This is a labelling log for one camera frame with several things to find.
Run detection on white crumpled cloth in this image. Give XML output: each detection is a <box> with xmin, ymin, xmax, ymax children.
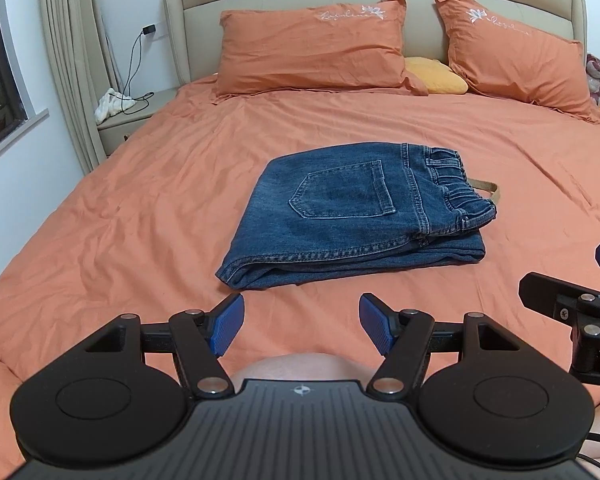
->
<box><xmin>94</xmin><ymin>88</ymin><xmax>148</xmax><ymax>125</ymax></box>

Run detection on blue denim pants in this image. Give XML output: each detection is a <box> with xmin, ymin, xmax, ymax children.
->
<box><xmin>215</xmin><ymin>141</ymin><xmax>497</xmax><ymax>291</ymax></box>

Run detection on pink plush toy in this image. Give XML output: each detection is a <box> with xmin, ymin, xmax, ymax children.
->
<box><xmin>585</xmin><ymin>52</ymin><xmax>600</xmax><ymax>95</ymax></box>

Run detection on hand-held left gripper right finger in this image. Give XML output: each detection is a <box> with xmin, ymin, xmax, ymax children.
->
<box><xmin>358</xmin><ymin>292</ymin><xmax>523</xmax><ymax>398</ymax></box>

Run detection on orange bed sheet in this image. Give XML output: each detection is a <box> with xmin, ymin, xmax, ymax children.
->
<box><xmin>0</xmin><ymin>72</ymin><xmax>600</xmax><ymax>480</ymax></box>

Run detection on tan woven belt strap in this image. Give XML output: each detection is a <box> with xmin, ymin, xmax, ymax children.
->
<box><xmin>467</xmin><ymin>178</ymin><xmax>501</xmax><ymax>201</ymax></box>

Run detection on orange embroidered pillow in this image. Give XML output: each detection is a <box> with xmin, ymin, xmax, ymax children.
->
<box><xmin>211</xmin><ymin>0</ymin><xmax>429</xmax><ymax>106</ymax></box>
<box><xmin>433</xmin><ymin>0</ymin><xmax>600</xmax><ymax>123</ymax></box>

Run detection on beige nightstand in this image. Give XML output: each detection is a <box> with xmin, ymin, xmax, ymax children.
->
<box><xmin>97</xmin><ymin>87</ymin><xmax>181</xmax><ymax>157</ymax></box>

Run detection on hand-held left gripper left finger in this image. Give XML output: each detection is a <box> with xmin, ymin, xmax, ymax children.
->
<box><xmin>82</xmin><ymin>292</ymin><xmax>246</xmax><ymax>398</ymax></box>

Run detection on yellow pillow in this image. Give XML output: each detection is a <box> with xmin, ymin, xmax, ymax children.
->
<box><xmin>404</xmin><ymin>56</ymin><xmax>468</xmax><ymax>96</ymax></box>

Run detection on beige curtain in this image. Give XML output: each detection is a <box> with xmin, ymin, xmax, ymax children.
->
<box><xmin>36</xmin><ymin>0</ymin><xmax>117</xmax><ymax>173</ymax></box>

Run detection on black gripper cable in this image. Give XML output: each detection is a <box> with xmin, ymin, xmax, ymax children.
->
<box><xmin>577</xmin><ymin>437</ymin><xmax>600</xmax><ymax>478</ymax></box>

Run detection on black charger cable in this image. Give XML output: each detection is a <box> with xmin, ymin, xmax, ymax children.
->
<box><xmin>121</xmin><ymin>30</ymin><xmax>153</xmax><ymax>116</ymax></box>

